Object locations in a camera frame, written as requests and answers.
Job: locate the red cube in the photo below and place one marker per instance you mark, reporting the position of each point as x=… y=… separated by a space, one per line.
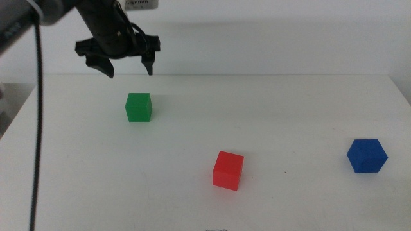
x=228 y=171

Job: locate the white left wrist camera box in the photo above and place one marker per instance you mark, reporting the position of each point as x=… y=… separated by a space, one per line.
x=141 y=4

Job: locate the blue cube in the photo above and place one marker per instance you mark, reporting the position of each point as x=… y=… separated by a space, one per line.
x=366 y=156

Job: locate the green cube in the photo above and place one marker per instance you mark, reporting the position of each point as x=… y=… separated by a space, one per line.
x=138 y=107

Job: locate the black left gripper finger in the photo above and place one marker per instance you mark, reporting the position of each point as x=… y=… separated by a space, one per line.
x=101 y=65
x=149 y=62

